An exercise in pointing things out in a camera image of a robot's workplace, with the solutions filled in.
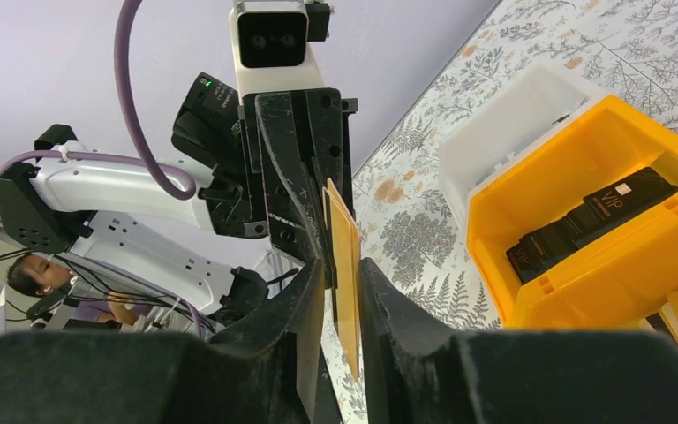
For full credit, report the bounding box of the white card storage bin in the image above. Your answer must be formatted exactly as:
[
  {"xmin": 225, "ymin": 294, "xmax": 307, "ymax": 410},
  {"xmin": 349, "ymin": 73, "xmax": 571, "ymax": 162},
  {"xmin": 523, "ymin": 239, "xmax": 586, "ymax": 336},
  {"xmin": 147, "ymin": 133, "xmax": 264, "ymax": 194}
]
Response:
[{"xmin": 439, "ymin": 60, "xmax": 610, "ymax": 234}]

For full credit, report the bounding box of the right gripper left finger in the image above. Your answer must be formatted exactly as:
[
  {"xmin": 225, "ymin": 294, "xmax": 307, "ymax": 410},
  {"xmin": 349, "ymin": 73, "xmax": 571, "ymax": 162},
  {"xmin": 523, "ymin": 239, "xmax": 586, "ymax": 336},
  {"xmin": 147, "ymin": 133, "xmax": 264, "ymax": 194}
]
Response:
[{"xmin": 0, "ymin": 260, "xmax": 324, "ymax": 423}]

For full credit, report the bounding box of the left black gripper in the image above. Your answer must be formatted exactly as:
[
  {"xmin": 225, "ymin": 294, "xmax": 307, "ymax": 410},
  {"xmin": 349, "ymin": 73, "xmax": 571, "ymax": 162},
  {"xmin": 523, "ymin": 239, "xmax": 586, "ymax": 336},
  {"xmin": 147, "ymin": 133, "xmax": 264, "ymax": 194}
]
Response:
[{"xmin": 171, "ymin": 72, "xmax": 357, "ymax": 290}]

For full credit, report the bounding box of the yellow card storage bin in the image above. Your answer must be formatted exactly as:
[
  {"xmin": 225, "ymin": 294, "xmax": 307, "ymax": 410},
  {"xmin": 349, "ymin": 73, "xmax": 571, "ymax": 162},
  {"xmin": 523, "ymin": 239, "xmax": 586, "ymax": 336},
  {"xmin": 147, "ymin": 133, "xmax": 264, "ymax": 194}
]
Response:
[{"xmin": 466, "ymin": 95, "xmax": 678, "ymax": 344}]

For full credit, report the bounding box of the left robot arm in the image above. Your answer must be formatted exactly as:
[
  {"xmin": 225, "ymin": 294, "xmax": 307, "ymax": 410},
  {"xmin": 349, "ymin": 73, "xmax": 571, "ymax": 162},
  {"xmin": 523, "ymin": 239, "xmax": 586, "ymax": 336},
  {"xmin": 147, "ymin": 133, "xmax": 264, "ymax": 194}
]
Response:
[{"xmin": 0, "ymin": 73, "xmax": 310, "ymax": 321}]

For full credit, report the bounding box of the gold credit card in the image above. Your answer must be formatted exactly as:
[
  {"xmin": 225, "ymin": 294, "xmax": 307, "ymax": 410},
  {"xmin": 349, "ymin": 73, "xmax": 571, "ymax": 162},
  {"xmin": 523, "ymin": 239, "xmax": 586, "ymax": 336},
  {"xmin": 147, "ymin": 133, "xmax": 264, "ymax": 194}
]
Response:
[{"xmin": 323, "ymin": 178, "xmax": 361, "ymax": 380}]

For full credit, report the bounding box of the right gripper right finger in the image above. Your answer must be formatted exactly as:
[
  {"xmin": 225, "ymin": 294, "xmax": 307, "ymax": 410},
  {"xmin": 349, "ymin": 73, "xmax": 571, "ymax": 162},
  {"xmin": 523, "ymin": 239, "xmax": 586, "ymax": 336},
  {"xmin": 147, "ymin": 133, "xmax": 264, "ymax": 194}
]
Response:
[{"xmin": 358, "ymin": 258, "xmax": 678, "ymax": 423}]

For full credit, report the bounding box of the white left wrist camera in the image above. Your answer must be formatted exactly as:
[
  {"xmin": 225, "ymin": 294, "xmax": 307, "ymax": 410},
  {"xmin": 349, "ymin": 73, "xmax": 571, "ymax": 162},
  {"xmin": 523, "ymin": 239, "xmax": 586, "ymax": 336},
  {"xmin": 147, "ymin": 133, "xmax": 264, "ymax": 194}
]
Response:
[{"xmin": 229, "ymin": 0, "xmax": 334, "ymax": 99}]

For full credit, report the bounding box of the black VIP cards stack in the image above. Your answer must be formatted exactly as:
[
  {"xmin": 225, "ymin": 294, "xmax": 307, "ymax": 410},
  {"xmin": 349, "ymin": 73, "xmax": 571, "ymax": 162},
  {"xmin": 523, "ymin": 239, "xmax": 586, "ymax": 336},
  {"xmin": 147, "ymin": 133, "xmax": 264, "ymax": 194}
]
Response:
[{"xmin": 506, "ymin": 167, "xmax": 678, "ymax": 284}]

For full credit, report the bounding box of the person in background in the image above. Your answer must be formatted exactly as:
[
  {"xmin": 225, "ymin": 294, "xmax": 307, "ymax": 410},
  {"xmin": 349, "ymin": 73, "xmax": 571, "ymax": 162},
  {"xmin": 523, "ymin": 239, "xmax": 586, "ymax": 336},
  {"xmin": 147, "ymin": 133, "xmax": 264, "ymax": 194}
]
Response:
[{"xmin": 5, "ymin": 253, "xmax": 159, "ymax": 329}]

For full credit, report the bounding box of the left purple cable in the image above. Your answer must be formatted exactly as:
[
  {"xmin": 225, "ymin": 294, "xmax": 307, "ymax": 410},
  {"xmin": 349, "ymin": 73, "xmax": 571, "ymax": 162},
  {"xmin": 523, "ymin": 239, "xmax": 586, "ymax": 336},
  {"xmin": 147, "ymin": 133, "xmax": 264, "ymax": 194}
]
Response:
[{"xmin": 0, "ymin": 0, "xmax": 198, "ymax": 202}]

